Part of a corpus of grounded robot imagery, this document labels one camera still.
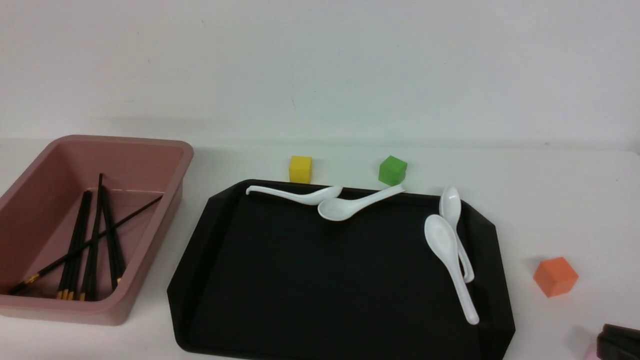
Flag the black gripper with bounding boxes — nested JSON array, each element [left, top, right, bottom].
[[596, 323, 640, 360]]

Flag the white spoon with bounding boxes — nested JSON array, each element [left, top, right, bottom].
[[246, 186, 344, 207], [439, 186, 475, 284], [423, 214, 480, 326], [317, 184, 406, 222]]

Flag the long diagonal black chopstick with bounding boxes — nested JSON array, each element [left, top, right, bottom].
[[7, 195, 163, 296]]

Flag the pink cube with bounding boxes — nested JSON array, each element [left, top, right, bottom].
[[583, 343, 601, 360]]

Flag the orange cube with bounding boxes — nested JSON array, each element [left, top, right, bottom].
[[533, 256, 579, 298]]

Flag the green cube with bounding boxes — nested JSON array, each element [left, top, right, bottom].
[[378, 155, 409, 186]]

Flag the black plastic tray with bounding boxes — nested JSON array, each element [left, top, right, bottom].
[[167, 179, 516, 360]]

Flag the yellow cube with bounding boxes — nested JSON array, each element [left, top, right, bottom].
[[288, 155, 313, 184]]

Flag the pink plastic bin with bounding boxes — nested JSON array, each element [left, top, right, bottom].
[[0, 135, 194, 326]]

